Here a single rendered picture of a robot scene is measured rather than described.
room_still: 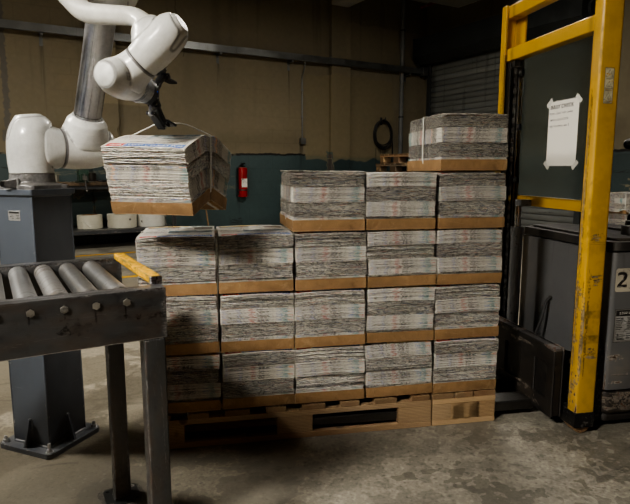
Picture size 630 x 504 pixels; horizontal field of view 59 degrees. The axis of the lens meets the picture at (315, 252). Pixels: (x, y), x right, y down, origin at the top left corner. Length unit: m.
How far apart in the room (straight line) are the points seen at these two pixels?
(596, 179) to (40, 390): 2.25
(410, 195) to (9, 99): 7.07
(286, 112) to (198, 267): 7.78
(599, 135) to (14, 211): 2.18
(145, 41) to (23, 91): 7.06
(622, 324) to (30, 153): 2.39
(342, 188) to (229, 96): 7.30
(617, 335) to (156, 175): 1.91
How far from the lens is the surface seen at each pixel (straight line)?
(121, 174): 1.91
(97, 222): 8.20
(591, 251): 2.42
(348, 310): 2.23
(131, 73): 1.70
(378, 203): 2.20
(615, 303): 2.58
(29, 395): 2.46
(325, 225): 2.15
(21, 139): 2.30
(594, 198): 2.40
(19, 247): 2.32
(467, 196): 2.33
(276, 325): 2.20
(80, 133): 2.33
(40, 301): 1.31
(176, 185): 1.84
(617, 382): 2.69
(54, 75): 8.77
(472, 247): 2.37
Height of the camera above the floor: 1.07
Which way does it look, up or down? 8 degrees down
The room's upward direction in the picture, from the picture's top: straight up
